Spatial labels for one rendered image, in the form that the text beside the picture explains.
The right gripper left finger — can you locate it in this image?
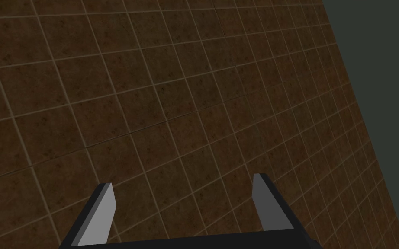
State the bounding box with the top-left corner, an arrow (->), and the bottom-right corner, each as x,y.
59,182 -> 117,248

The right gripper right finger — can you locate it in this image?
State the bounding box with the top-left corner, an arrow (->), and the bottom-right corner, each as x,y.
252,173 -> 308,232

